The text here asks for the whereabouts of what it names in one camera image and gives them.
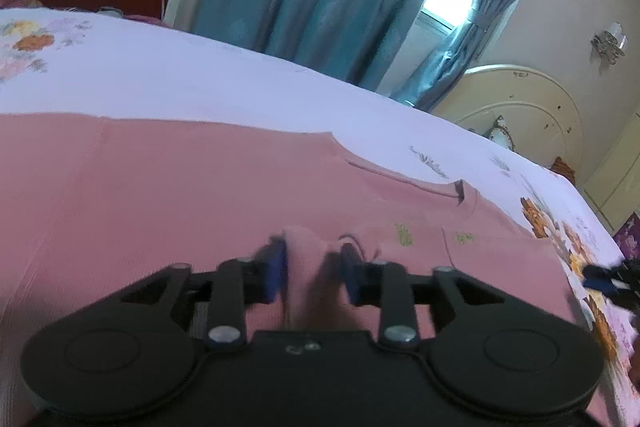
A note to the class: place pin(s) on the cream round headboard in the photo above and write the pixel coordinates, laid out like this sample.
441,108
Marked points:
542,117

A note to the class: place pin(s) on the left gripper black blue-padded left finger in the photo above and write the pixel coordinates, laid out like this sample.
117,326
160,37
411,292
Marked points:
240,283

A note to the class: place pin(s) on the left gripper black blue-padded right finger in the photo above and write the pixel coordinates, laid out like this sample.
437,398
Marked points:
384,285

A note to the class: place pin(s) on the patterned cushion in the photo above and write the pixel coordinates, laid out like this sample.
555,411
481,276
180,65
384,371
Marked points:
499,133

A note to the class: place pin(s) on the cream wardrobe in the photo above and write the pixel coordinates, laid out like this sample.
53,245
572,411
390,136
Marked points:
612,191

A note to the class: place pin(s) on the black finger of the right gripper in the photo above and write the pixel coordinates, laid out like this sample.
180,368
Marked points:
619,283

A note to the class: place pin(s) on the wall sconce lamp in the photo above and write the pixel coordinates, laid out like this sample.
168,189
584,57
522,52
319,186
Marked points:
610,43

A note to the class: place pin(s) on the pink long-sleeve shirt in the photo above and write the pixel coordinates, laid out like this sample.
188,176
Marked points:
90,205

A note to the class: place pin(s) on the orange patterned pillow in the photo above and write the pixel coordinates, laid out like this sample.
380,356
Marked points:
561,168

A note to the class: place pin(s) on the white floral bed sheet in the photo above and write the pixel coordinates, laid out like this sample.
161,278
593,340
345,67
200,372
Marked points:
138,356

